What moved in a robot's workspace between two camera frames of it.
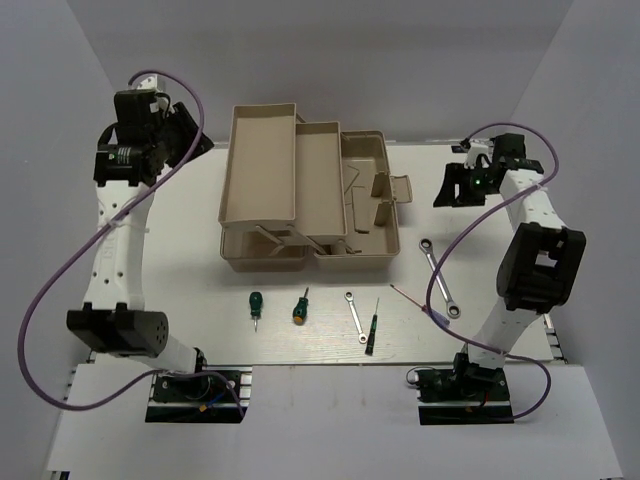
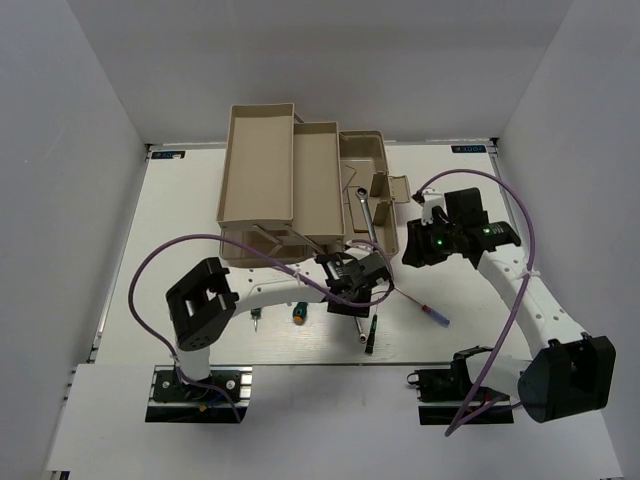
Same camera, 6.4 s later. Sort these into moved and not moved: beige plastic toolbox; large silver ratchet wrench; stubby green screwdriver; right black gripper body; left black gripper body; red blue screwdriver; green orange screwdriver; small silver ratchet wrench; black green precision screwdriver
Moved: right black gripper body; large silver ratchet wrench; left black gripper body
Not moved: small silver ratchet wrench; stubby green screwdriver; black green precision screwdriver; red blue screwdriver; green orange screwdriver; beige plastic toolbox
